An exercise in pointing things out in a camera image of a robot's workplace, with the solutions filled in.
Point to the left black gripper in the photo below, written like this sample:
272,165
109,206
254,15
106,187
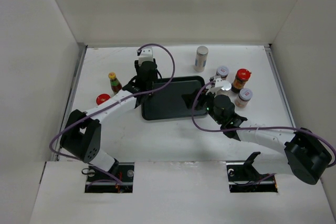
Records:
137,65

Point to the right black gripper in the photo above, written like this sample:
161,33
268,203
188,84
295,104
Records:
201,98

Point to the green-label sauce bottle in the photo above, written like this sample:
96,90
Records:
114,83

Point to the silver-lid white jar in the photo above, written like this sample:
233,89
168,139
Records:
225,89

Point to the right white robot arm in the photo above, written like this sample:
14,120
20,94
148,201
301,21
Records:
298,151

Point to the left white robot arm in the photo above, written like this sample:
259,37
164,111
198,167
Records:
83,141

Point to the black plastic tray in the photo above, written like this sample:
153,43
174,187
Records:
168,103

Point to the grey-lid jar rear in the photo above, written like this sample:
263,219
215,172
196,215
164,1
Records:
222,71

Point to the grey-lid jar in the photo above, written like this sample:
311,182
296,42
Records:
244,96
222,71

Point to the tall silver-capped white bottle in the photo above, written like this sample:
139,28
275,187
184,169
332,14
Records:
201,58

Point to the grey-lid jar front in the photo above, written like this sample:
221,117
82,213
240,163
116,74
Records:
244,96

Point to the red-lid dark sauce jar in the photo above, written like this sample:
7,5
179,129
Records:
241,77

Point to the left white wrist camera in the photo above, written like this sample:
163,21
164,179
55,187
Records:
145,54

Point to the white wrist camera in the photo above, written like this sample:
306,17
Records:
145,54
216,84

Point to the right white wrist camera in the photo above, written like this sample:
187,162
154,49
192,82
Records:
216,84

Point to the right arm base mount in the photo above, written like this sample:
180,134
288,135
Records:
244,178

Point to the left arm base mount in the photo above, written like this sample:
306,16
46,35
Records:
99,182

